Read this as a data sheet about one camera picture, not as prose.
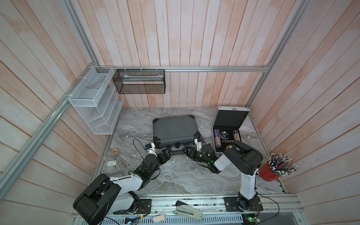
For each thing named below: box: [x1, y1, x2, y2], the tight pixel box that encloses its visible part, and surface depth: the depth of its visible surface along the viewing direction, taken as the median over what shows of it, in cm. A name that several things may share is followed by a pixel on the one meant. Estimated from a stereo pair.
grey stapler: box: [172, 200, 203, 221], surface depth 72 cm
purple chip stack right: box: [232, 129, 241, 142], surface depth 100 cm
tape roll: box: [111, 147, 120, 156], surface depth 97 cm
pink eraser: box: [152, 214, 166, 223], surface depth 70 cm
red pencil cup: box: [258, 152, 298, 182], surface depth 74 cm
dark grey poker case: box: [152, 114, 202, 149], surface depth 95 cm
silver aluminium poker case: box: [212, 105, 251, 154], surface depth 97 cm
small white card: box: [106, 160, 117, 167], surface depth 90 cm
